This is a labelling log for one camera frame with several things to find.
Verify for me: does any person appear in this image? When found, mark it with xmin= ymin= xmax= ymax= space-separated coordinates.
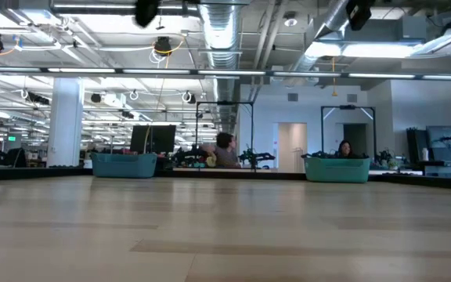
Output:
xmin=205 ymin=132 xmax=242 ymax=169
xmin=337 ymin=139 xmax=355 ymax=159

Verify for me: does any white pillar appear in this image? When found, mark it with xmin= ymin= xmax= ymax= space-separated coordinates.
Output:
xmin=46 ymin=77 xmax=85 ymax=168

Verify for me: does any grey screen monitor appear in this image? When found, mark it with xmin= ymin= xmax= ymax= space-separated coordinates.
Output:
xmin=424 ymin=125 xmax=451 ymax=161

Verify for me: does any blue plastic bin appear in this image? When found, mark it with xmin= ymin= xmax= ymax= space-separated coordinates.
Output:
xmin=90 ymin=151 xmax=158 ymax=179

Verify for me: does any green plastic bin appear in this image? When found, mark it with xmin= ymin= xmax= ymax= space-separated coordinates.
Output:
xmin=302 ymin=155 xmax=371 ymax=184

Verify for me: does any black chair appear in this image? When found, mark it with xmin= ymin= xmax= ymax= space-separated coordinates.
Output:
xmin=4 ymin=147 xmax=27 ymax=168

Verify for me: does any silver ventilation duct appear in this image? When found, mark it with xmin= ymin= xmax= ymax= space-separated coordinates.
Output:
xmin=197 ymin=0 xmax=247 ymax=134
xmin=287 ymin=0 xmax=354 ymax=75

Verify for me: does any yellow hanging cord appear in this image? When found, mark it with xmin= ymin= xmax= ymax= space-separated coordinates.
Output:
xmin=330 ymin=56 xmax=338 ymax=98

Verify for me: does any black gantry frame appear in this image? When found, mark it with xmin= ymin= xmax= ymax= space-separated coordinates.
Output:
xmin=320 ymin=104 xmax=377 ymax=157
xmin=195 ymin=100 xmax=255 ymax=172

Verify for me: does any black aluminium table frame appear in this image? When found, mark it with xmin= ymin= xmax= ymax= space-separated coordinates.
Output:
xmin=0 ymin=166 xmax=451 ymax=192

